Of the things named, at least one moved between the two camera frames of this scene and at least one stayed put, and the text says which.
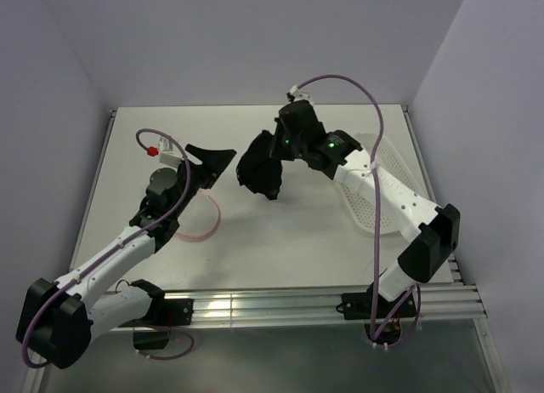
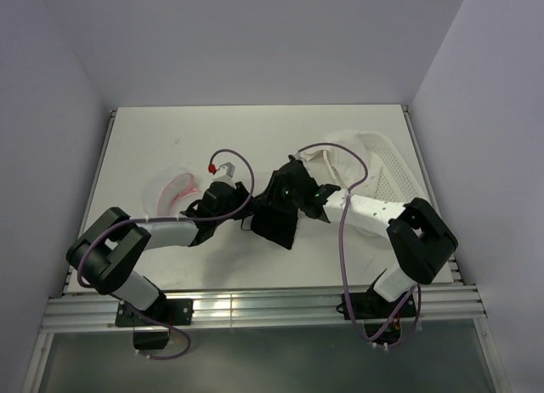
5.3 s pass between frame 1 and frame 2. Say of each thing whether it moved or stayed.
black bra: moved
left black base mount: stayed
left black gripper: moved
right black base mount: stayed
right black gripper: moved
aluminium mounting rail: stayed
